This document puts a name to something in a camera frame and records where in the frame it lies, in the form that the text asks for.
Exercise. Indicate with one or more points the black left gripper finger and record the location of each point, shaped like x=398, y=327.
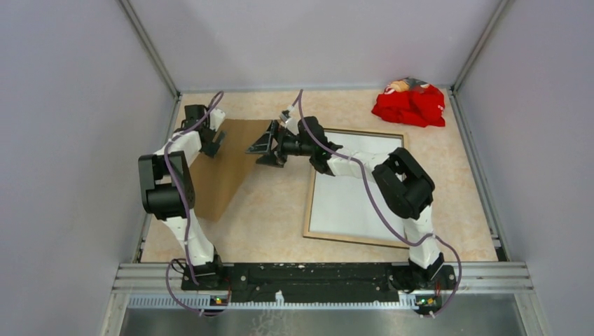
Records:
x=218, y=139
x=211, y=149

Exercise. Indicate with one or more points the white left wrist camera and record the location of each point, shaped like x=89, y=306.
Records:
x=216, y=118

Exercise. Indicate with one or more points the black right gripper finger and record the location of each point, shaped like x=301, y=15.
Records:
x=264, y=144
x=272, y=160

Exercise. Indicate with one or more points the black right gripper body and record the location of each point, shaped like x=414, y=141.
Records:
x=292, y=146

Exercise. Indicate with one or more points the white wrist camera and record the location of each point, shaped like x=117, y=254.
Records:
x=216, y=118
x=289, y=122

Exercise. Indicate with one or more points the aluminium front rail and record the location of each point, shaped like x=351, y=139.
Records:
x=157, y=286

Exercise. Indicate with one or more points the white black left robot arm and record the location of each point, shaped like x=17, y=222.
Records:
x=167, y=190

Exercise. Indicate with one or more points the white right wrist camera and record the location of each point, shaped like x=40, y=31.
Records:
x=289, y=122

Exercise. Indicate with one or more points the landscape photo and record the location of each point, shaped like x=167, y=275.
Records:
x=217, y=179

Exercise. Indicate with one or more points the wooden picture frame with glass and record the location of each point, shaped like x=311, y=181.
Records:
x=355, y=185

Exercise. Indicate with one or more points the white photo paper sheet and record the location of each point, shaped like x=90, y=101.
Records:
x=352, y=195

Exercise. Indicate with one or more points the red crumpled cloth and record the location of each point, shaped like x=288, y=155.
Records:
x=410, y=101

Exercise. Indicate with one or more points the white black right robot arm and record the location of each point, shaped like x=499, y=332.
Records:
x=404, y=185

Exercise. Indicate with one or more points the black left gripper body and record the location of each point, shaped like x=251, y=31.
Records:
x=213, y=134

